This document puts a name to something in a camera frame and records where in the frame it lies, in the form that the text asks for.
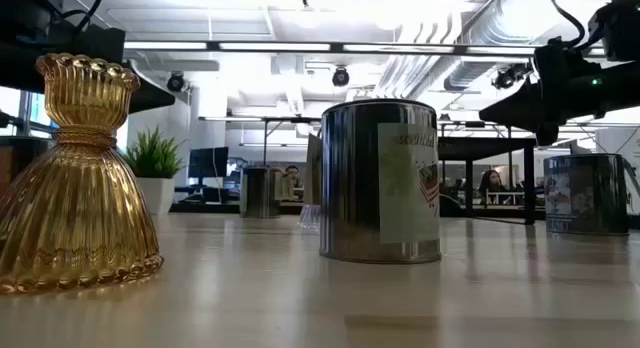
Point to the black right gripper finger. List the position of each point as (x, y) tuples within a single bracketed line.
[(517, 108)]

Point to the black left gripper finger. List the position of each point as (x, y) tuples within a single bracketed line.
[(155, 95)]

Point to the silver tin candle dark label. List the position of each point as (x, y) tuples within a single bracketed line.
[(585, 193)]

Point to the amber ribbed glass candle holder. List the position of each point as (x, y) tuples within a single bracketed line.
[(75, 198)]

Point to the silver tin candle pale label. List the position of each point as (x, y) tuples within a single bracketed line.
[(350, 188)]

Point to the clear glass candle holder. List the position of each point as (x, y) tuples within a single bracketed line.
[(310, 218)]

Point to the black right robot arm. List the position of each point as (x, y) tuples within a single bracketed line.
[(620, 28)]

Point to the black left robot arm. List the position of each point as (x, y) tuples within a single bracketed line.
[(25, 18)]

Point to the black ceiling spotlight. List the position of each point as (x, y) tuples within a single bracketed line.
[(507, 77), (175, 82), (340, 76)]

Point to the green artificial potted plant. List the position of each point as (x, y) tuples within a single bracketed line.
[(155, 158)]

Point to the person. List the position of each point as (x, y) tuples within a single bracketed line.
[(292, 177), (491, 184)]

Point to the black computer monitor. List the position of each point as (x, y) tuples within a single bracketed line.
[(208, 162)]

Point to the black office desk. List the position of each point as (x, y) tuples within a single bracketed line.
[(200, 207)]

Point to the black ceiling light track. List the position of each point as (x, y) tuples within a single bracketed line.
[(335, 47)]

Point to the silver ventilation duct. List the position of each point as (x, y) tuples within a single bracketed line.
[(470, 73)]

